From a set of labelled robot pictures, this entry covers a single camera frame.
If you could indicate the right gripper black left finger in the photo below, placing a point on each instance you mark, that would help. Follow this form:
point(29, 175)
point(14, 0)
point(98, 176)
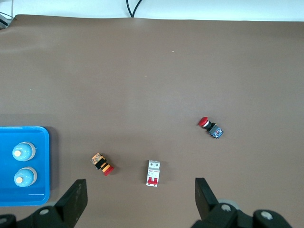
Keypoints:
point(69, 204)

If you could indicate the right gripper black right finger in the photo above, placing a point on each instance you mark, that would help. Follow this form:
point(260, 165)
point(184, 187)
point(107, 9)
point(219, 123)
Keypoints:
point(206, 204)

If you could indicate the light blue service bell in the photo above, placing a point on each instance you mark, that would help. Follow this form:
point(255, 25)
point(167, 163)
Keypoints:
point(22, 152)
point(23, 178)

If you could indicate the blue plastic tray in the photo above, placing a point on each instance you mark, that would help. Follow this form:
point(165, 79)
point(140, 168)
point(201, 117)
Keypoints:
point(39, 190)

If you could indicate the red button orange black body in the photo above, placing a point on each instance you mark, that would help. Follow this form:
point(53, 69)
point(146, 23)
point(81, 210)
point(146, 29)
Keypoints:
point(102, 164)

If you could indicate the red mushroom button blue body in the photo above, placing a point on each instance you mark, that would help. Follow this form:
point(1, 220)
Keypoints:
point(215, 130)

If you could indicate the brown table mat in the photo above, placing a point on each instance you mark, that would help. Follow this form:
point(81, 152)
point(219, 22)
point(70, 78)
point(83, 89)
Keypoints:
point(152, 71)

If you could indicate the white circuit breaker red switch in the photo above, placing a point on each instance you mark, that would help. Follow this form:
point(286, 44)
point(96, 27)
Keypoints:
point(153, 172)

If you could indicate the grey metal edge bracket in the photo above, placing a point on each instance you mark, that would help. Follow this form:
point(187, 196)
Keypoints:
point(3, 22)

